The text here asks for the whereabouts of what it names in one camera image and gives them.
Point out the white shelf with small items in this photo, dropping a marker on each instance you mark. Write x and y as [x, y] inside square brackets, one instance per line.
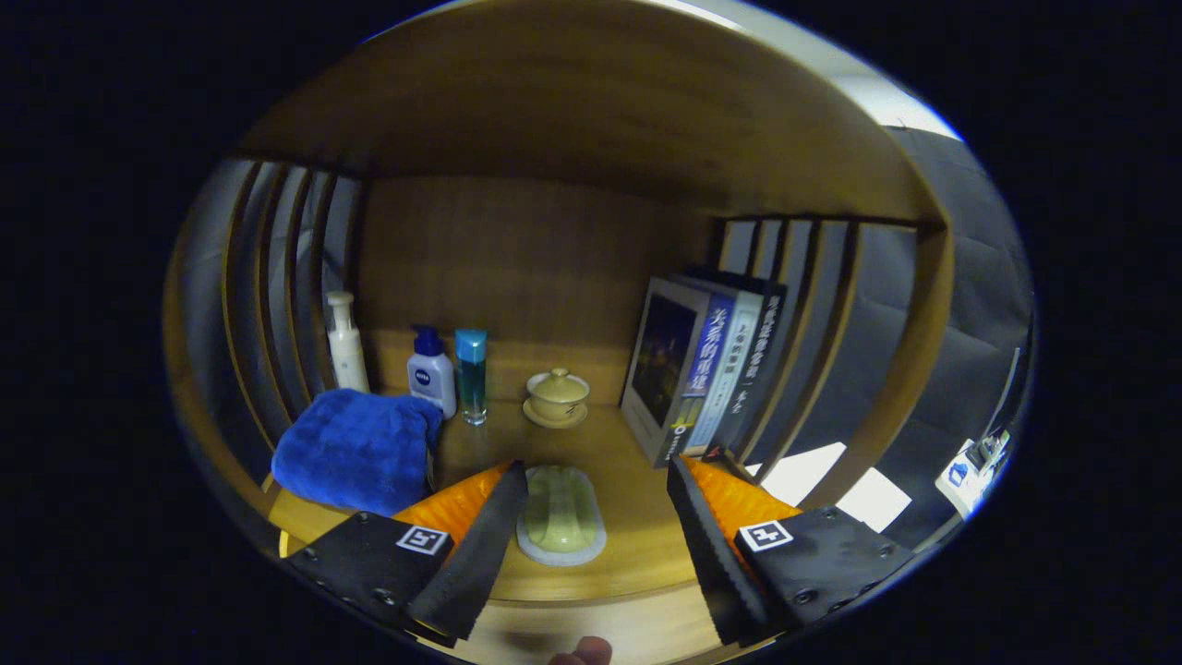
[960, 476]

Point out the beige lidded teacup with saucer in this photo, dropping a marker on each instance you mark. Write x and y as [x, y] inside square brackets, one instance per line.
[557, 395]

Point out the book with pale blue spine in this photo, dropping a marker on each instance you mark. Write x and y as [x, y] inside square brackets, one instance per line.
[736, 369]

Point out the white pump bottle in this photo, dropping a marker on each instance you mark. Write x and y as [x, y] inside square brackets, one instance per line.
[349, 360]

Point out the wooden cabinet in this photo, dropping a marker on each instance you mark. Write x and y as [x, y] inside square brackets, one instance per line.
[517, 268]

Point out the black backdrop cloth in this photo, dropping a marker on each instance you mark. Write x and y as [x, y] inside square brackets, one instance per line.
[979, 305]

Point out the green scrub brush white pad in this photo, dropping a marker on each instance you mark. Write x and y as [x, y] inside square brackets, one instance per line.
[561, 517]

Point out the white bottle with blue cap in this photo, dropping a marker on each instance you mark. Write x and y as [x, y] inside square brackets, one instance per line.
[432, 379]

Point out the blue towel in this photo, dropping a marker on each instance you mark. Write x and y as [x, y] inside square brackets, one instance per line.
[355, 453]

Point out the clear teal bottle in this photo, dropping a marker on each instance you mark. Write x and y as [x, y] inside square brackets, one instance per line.
[471, 379]

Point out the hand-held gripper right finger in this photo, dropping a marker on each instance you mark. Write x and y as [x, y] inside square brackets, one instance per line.
[716, 563]

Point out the book with black spine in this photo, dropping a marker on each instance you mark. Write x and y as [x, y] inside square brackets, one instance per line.
[762, 356]

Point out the wooden countertop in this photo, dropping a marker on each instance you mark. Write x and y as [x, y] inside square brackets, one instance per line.
[609, 462]

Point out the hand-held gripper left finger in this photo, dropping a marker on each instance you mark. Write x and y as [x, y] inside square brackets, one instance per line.
[485, 563]

